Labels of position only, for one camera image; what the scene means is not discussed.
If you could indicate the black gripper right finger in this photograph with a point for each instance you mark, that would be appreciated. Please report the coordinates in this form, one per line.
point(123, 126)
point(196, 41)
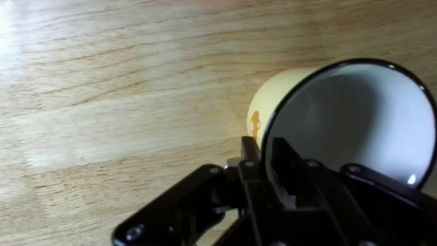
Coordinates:
point(323, 209)

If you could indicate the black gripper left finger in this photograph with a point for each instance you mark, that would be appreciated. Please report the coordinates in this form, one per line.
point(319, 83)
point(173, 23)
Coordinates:
point(252, 225)

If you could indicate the yellow enamel cup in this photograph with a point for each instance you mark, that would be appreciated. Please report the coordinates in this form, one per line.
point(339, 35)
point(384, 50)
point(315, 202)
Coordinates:
point(364, 111)

